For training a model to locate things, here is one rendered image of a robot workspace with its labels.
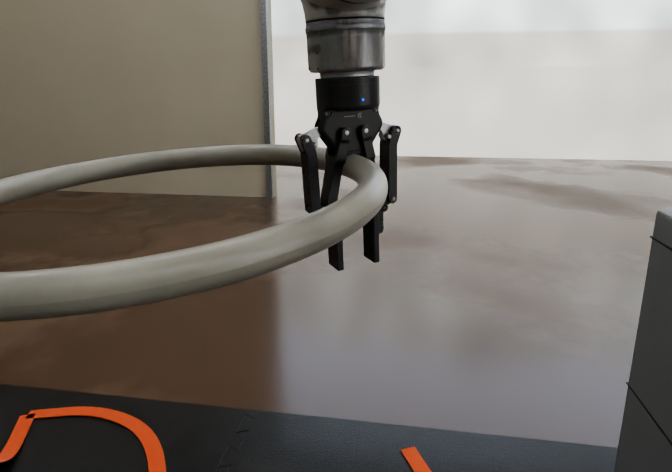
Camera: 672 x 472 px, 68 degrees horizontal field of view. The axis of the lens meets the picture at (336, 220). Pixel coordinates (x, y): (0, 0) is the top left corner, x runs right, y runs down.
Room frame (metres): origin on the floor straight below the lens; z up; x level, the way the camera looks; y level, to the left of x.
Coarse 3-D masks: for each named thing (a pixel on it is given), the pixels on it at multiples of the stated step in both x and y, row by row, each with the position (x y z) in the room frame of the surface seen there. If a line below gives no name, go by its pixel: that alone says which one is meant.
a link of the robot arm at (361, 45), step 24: (312, 24) 0.58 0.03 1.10; (336, 24) 0.56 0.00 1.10; (360, 24) 0.56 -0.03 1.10; (384, 24) 0.59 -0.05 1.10; (312, 48) 0.58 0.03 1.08; (336, 48) 0.56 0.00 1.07; (360, 48) 0.56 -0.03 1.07; (384, 48) 0.59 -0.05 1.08; (312, 72) 0.59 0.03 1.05; (336, 72) 0.57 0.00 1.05; (360, 72) 0.58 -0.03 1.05
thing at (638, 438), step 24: (648, 264) 0.98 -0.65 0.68; (648, 288) 0.96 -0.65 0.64; (648, 312) 0.95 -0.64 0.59; (648, 336) 0.93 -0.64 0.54; (648, 360) 0.92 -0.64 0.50; (648, 384) 0.90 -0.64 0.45; (624, 408) 0.98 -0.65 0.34; (648, 408) 0.88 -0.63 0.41; (624, 432) 0.96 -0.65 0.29; (648, 432) 0.87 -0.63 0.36; (624, 456) 0.95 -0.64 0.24; (648, 456) 0.85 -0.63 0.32
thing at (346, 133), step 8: (344, 128) 0.58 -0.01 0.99; (344, 136) 0.58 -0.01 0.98; (344, 144) 0.59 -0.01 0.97; (328, 152) 0.61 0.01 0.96; (336, 152) 0.59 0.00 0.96; (344, 152) 0.59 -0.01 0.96; (328, 160) 0.60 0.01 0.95; (336, 160) 0.58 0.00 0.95; (344, 160) 0.59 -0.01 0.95; (328, 168) 0.60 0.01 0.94; (336, 168) 0.59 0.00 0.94; (328, 176) 0.59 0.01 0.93; (336, 176) 0.59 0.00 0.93; (328, 184) 0.59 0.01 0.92; (336, 184) 0.59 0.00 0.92; (328, 192) 0.59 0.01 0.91; (336, 192) 0.59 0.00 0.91; (328, 200) 0.58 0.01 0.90; (336, 200) 0.59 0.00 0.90
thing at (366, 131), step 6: (360, 126) 0.60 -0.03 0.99; (366, 126) 0.59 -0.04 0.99; (360, 132) 0.60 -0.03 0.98; (366, 132) 0.59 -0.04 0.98; (366, 138) 0.60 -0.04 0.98; (366, 144) 0.60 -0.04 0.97; (372, 144) 0.60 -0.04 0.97; (366, 150) 0.60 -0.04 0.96; (372, 150) 0.60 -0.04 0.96; (366, 156) 0.60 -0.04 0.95; (372, 156) 0.60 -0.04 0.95; (384, 204) 0.62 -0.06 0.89; (384, 210) 0.61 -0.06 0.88
